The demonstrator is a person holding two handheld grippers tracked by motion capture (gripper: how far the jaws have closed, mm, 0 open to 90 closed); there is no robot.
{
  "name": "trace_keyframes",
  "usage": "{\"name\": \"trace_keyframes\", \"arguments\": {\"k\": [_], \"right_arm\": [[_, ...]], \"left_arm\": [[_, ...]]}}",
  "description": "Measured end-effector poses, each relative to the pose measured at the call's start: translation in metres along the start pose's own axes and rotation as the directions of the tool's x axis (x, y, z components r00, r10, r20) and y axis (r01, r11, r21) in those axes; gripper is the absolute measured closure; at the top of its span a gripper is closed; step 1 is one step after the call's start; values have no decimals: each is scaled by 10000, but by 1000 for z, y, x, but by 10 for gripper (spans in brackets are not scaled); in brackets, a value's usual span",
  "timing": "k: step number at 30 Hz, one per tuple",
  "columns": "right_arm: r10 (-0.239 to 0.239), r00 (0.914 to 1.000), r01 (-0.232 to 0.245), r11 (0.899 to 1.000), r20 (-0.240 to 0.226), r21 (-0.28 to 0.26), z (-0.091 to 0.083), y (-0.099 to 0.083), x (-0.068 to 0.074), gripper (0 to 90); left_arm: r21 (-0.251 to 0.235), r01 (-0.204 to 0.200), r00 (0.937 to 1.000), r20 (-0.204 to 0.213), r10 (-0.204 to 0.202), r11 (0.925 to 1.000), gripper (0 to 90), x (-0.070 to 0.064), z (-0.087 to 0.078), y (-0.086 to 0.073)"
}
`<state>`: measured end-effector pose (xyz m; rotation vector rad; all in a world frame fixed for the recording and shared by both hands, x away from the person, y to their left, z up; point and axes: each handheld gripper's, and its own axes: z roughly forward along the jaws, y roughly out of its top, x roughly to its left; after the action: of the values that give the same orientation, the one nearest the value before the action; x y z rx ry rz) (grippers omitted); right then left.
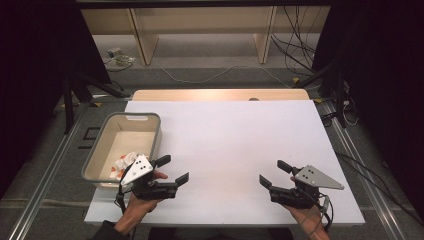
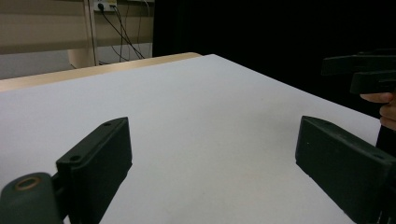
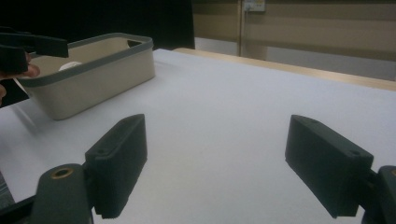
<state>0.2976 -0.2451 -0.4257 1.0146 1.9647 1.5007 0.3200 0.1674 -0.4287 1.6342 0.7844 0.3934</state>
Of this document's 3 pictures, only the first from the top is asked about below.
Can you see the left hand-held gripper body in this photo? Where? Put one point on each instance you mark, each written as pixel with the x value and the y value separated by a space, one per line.
pixel 138 169

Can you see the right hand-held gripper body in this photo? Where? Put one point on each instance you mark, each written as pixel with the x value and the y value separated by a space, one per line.
pixel 316 177

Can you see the white cloth with orange print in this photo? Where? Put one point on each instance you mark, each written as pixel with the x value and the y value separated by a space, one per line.
pixel 124 164

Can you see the grey-rimmed beige plastic basket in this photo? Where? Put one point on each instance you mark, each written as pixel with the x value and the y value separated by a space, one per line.
pixel 100 156

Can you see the person's left hand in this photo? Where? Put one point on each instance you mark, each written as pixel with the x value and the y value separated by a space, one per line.
pixel 140 208

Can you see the person's right hand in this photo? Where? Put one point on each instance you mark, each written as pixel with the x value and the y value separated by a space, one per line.
pixel 305 215

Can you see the white table board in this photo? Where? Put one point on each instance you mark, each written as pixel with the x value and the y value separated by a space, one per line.
pixel 226 140

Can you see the person's lap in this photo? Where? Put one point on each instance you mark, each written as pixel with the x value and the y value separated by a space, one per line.
pixel 220 234

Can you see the wooden table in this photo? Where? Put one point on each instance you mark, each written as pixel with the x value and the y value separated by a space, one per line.
pixel 206 95

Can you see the black metal stand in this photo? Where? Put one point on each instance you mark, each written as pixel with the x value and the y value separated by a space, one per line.
pixel 339 100
pixel 68 103

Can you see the white power strip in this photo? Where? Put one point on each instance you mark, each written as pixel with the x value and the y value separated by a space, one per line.
pixel 115 52

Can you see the light wooden shelf unit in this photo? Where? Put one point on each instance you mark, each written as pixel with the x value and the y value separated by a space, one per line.
pixel 146 36

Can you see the metal floor rail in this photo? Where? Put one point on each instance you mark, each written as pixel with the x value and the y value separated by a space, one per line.
pixel 363 186
pixel 43 186

